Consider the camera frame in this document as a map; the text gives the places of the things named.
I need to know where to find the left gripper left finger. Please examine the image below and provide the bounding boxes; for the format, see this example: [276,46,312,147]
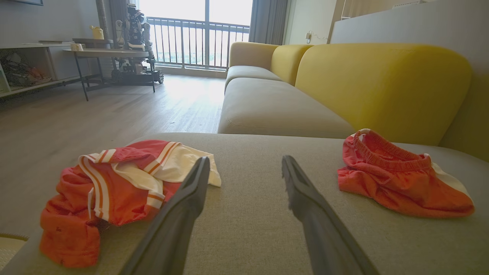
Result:
[119,156,211,275]

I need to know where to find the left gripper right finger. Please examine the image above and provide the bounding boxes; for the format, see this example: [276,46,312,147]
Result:
[282,155,379,275]

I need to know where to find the orange-red elastic waist shorts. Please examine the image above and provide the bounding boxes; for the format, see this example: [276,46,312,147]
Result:
[337,129,475,219]

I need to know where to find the orange-red white sports jersey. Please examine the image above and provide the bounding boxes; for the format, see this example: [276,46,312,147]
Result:
[39,139,222,268]

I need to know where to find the yellow and grey sofa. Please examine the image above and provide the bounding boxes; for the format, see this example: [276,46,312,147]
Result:
[0,41,489,275]

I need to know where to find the cream perforated laundry basket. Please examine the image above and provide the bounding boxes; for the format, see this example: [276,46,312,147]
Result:
[0,233,29,272]

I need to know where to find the round-edged metal leg table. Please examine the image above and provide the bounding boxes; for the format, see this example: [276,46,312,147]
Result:
[63,48,156,102]

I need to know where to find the black white wheeled robot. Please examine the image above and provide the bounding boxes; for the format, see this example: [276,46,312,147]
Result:
[111,3,165,85]

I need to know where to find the white low shelf cabinet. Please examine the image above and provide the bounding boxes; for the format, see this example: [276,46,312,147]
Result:
[0,41,92,99]

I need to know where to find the metal balcony railing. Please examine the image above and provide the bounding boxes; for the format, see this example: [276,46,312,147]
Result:
[146,16,251,71]

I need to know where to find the dark flat tray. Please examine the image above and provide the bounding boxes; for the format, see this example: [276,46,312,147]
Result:
[73,37,114,49]

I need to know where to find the grey window curtain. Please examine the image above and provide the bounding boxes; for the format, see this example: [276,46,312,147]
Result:
[109,0,129,39]
[248,0,289,45]

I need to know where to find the white wall plug with cable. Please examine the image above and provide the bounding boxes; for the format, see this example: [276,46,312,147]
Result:
[304,31,329,44]

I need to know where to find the dark cable clutter pile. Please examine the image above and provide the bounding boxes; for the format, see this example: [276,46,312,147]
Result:
[0,52,52,87]

